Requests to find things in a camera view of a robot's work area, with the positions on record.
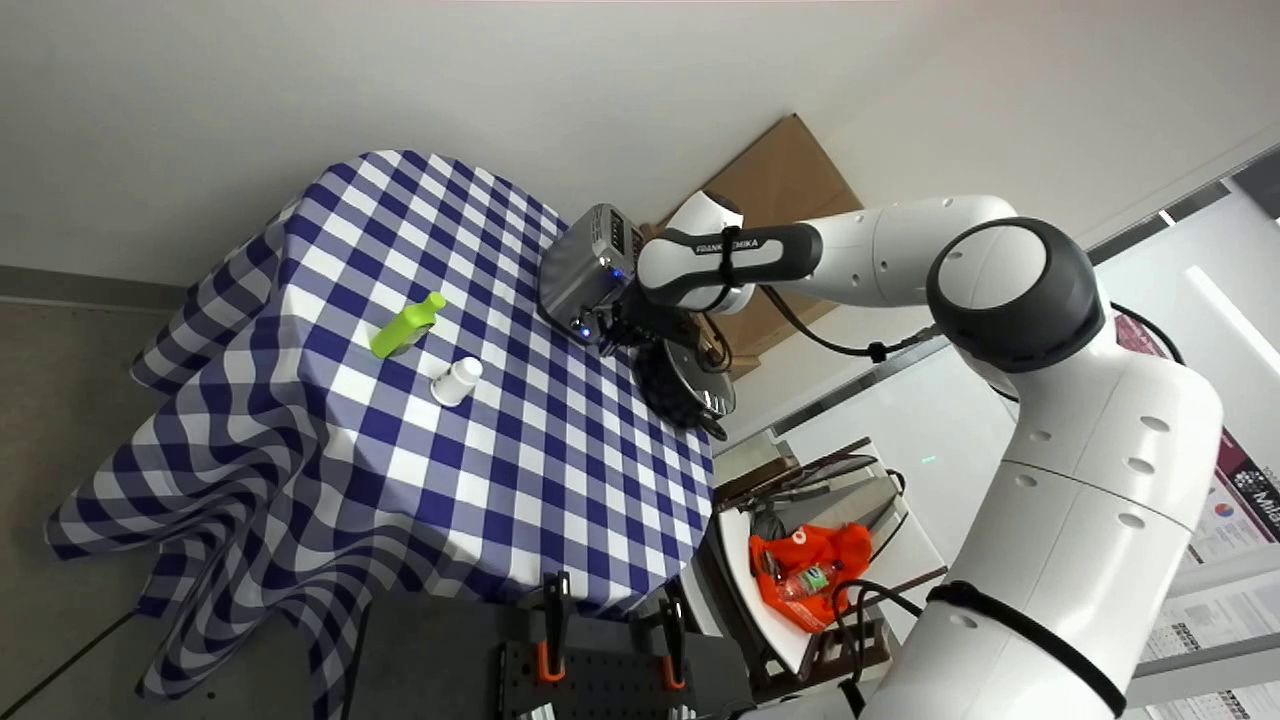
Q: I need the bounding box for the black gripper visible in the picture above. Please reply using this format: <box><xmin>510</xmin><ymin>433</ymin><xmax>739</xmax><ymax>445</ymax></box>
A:
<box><xmin>600</xmin><ymin>272</ymin><xmax>691</xmax><ymax>354</ymax></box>

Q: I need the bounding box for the chrome two-slot toaster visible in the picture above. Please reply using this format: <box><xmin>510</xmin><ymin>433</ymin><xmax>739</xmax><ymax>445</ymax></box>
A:
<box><xmin>536</xmin><ymin>200</ymin><xmax>643</xmax><ymax>336</ymax></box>

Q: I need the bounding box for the black cooking pot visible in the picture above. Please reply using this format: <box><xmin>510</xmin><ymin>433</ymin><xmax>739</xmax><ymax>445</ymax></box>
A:
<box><xmin>631</xmin><ymin>334</ymin><xmax>739</xmax><ymax>442</ymax></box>

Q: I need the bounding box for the glass pot lid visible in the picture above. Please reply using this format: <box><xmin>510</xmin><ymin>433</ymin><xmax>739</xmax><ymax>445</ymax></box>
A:
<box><xmin>667</xmin><ymin>350</ymin><xmax>739</xmax><ymax>430</ymax></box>

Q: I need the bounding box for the small white bottle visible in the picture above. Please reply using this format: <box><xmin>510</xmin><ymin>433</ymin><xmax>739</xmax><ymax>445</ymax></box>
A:
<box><xmin>428</xmin><ymin>354</ymin><xmax>488</xmax><ymax>413</ymax></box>

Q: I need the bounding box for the brown cardboard box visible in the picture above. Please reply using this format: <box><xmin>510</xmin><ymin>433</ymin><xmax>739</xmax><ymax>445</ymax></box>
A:
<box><xmin>652</xmin><ymin>109</ymin><xmax>872</xmax><ymax>379</ymax></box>

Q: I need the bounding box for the dark wooden chair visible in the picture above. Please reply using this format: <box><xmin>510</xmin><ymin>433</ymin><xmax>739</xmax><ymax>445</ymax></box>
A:
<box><xmin>706</xmin><ymin>437</ymin><xmax>953</xmax><ymax>697</ymax></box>

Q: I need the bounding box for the lime green bottle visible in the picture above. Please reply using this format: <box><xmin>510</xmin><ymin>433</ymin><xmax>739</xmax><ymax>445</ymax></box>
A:
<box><xmin>369</xmin><ymin>290</ymin><xmax>451</xmax><ymax>361</ymax></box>

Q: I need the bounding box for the blue white checked tablecloth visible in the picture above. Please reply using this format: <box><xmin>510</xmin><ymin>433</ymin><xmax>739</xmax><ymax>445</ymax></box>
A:
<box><xmin>43</xmin><ymin>146</ymin><xmax>722</xmax><ymax>720</ymax></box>

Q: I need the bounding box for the thin black cable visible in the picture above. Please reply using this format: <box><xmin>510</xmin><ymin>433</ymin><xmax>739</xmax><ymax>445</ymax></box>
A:
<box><xmin>755</xmin><ymin>280</ymin><xmax>958</xmax><ymax>367</ymax></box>
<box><xmin>1108</xmin><ymin>299</ymin><xmax>1192</xmax><ymax>371</ymax></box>

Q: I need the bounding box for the orange handled black clamp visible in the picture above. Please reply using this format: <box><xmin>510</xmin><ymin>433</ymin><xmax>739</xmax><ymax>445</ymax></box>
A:
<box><xmin>652</xmin><ymin>595</ymin><xmax>697</xmax><ymax>697</ymax></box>
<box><xmin>528</xmin><ymin>572</ymin><xmax>572</xmax><ymax>689</ymax></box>

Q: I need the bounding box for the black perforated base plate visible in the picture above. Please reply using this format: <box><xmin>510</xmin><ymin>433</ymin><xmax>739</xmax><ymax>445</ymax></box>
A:
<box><xmin>493</xmin><ymin>604</ymin><xmax>761</xmax><ymax>720</ymax></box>

